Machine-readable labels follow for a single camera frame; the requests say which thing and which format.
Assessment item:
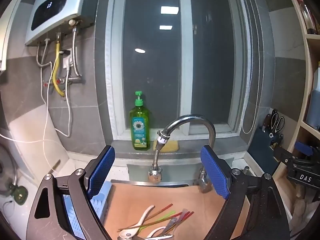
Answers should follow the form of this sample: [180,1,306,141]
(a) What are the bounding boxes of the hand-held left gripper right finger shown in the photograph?
[201,145,292,240]

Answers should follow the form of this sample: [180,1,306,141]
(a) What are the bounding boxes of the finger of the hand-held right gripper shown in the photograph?
[294,141,316,157]
[273,145,298,165]

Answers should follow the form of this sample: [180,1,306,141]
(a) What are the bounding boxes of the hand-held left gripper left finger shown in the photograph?
[26,145,115,240]

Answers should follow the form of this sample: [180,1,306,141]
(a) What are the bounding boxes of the blue plastic basket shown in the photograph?
[62,180,113,240]

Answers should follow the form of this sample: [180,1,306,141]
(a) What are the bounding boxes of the clear plastic spoon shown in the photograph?
[175,208,188,227]

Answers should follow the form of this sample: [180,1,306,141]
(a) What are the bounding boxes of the green plastic spoon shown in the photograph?
[135,210,176,232]

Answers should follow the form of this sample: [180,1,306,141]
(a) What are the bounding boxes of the slim metal spoon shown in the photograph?
[160,217,178,237]

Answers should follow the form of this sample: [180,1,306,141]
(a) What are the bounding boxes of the person's right hand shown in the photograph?
[295,186,314,220]

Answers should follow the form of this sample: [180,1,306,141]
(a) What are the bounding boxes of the dark blue knife block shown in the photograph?
[246,127,284,178]

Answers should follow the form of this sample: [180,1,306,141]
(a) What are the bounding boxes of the peach table mat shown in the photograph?
[104,182,250,240]

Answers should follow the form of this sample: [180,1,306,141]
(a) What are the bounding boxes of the blue container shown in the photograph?
[306,90,320,130]

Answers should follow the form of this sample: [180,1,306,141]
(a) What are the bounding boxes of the yellow sponge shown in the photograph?
[153,140,180,153]

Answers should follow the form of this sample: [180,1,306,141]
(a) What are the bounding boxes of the green dish soap bottle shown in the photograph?
[129,91,151,151]

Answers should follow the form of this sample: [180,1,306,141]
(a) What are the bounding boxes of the flexible faucet sprayer extension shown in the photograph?
[148,130,173,183]

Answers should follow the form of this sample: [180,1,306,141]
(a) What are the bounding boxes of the chrome kitchen faucet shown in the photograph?
[162,114,217,193]

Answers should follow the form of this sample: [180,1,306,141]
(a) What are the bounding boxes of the white cutting board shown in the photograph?
[9,104,69,179]

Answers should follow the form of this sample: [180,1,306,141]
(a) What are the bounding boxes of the metal pipe with valves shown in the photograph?
[42,77,84,87]

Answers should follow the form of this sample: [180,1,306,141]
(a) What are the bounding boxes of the white water heater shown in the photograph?
[24,0,97,47]

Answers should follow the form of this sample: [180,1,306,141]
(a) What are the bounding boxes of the black-handled scissors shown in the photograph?
[270,109,285,133]

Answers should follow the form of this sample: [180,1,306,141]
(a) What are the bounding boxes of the black knife handle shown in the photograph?
[261,114,272,133]

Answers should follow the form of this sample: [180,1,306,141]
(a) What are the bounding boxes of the wooden handle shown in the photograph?
[49,159,61,173]

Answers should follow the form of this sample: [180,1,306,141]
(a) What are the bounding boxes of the white power cable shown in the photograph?
[54,69,73,138]
[0,40,65,172]

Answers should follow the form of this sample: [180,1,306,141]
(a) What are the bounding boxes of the yellow gas hose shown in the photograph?
[51,41,66,97]

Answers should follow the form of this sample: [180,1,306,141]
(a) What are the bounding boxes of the white wall outlet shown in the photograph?
[62,47,77,70]

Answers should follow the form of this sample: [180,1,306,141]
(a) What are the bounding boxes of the braided metal hose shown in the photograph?
[72,27,82,78]
[36,44,54,68]

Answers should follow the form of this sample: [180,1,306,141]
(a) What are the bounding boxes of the white wall cabinet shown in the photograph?
[0,0,28,73]

